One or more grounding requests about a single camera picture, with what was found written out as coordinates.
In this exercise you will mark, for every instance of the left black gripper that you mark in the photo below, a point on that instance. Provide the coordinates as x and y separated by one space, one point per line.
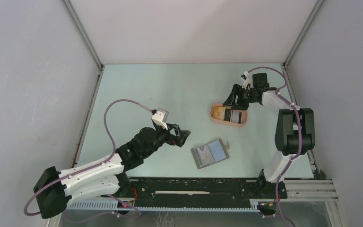
179 137

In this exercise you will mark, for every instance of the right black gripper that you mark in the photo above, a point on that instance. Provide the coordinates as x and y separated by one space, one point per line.
237 90

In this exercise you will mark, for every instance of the white card with stripe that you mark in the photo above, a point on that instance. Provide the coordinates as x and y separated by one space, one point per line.
233 116

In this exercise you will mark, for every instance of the grey card holder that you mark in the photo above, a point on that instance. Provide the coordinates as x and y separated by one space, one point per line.
218 149

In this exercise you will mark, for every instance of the white credit card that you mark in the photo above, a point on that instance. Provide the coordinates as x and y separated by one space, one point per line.
204 155

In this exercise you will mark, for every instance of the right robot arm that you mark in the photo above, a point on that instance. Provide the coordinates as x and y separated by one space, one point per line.
295 130

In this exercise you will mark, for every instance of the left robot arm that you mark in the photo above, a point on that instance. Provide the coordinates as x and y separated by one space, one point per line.
56 190

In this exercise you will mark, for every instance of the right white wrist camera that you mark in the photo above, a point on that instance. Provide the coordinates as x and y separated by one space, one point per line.
247 80

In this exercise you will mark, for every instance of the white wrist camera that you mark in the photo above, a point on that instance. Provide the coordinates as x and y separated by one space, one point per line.
159 117
247 80

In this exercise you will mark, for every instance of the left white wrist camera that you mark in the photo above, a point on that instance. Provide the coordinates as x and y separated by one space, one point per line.
159 117

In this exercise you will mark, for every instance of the right corner frame post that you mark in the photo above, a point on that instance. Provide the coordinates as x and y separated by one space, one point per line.
304 30

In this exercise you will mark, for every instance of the corner frame post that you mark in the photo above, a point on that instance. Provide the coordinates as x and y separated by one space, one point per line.
71 11
304 30

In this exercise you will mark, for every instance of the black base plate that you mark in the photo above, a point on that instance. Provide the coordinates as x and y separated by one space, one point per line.
178 201

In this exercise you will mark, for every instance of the aluminium frame rail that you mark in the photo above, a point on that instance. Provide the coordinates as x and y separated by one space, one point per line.
310 191

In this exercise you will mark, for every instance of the left corner frame post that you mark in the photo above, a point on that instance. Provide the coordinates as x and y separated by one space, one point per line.
71 11

